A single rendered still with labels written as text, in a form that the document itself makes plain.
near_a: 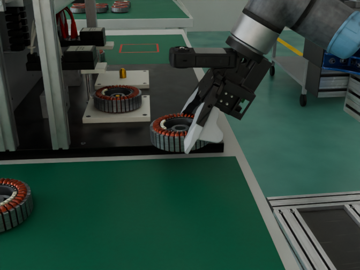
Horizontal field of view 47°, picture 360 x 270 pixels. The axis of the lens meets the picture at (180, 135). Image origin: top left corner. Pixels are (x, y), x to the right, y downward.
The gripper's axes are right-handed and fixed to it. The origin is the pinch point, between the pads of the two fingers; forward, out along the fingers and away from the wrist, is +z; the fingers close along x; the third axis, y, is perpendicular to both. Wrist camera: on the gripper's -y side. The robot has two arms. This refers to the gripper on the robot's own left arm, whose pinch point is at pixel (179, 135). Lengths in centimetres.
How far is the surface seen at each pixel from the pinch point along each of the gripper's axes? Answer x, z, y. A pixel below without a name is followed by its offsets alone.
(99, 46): 44.4, 3.0, -20.1
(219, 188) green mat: -10.2, 1.9, 8.0
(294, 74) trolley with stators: 254, 1, 128
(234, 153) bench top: 3.2, -0.3, 12.6
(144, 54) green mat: 89, 9, -4
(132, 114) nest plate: 17.2, 6.8, -7.3
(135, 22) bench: 180, 14, -8
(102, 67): 21.8, 1.3, -17.7
